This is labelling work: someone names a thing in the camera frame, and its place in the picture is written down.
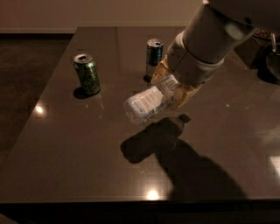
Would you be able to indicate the green soda can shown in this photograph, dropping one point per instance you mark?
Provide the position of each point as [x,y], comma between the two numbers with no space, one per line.
[85,68]

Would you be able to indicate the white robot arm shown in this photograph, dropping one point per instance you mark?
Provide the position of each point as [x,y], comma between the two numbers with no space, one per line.
[216,28]

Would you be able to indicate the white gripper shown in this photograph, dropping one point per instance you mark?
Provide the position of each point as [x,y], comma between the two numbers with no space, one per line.
[189,66]

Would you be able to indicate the blue label plastic water bottle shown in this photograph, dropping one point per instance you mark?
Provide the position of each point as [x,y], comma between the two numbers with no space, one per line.
[141,107]

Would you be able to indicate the glass jar of nuts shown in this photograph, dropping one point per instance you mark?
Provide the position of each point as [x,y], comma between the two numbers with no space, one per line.
[264,36]

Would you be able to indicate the blue silver energy drink can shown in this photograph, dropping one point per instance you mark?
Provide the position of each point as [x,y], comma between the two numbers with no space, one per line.
[153,56]

